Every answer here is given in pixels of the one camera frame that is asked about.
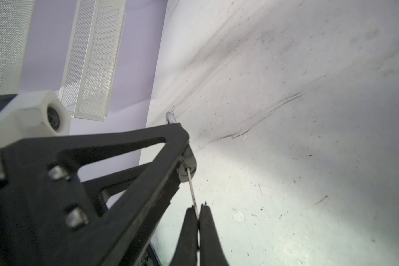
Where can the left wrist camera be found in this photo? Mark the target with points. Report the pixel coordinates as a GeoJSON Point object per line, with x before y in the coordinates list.
{"type": "Point", "coordinates": [30, 115]}

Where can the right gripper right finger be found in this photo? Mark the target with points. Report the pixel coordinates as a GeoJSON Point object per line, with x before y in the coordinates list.
{"type": "Point", "coordinates": [211, 252]}

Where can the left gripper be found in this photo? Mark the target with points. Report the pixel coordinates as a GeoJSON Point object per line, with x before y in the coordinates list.
{"type": "Point", "coordinates": [26, 206]}

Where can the black padlock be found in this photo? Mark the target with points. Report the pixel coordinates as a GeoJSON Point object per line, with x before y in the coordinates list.
{"type": "Point", "coordinates": [186, 166]}

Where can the key with ring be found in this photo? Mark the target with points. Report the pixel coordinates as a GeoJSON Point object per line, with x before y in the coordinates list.
{"type": "Point", "coordinates": [194, 203]}

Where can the white mesh two-tier shelf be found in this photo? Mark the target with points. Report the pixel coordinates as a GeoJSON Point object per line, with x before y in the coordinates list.
{"type": "Point", "coordinates": [66, 46]}

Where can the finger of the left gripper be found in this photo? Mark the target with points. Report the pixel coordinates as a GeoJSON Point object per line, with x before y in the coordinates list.
{"type": "Point", "coordinates": [129, 203]}
{"type": "Point", "coordinates": [72, 210]}

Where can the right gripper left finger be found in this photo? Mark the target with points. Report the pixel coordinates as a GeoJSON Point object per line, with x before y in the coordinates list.
{"type": "Point", "coordinates": [187, 246]}

